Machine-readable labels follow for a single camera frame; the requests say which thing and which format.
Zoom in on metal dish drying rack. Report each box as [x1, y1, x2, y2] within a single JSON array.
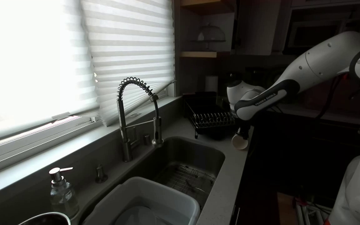
[[183, 91, 237, 140]]

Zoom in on chrome spring kitchen faucet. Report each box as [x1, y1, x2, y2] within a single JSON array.
[[117, 75, 165, 163]]

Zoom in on clear soap dispenser bottle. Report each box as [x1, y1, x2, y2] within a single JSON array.
[[49, 168, 79, 219]]

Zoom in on patterned paper coffee cup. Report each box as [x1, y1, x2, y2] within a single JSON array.
[[232, 134, 249, 151]]

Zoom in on white pleated window blind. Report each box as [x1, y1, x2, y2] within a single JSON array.
[[82, 0, 175, 126]]

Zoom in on small steel pot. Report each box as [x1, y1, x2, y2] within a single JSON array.
[[19, 211, 72, 225]]

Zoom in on white plastic wash basin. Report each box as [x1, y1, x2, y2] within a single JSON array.
[[82, 176, 200, 225]]

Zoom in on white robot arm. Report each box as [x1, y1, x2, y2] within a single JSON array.
[[227, 31, 360, 225]]

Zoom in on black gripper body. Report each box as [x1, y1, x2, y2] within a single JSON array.
[[237, 119, 254, 140]]

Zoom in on stainless steel sink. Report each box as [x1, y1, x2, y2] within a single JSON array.
[[80, 138, 225, 225]]

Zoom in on sink bottom wire grid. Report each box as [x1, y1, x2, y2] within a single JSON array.
[[154, 163, 217, 205]]

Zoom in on wooden wall shelf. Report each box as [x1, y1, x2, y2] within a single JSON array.
[[178, 51, 232, 59]]

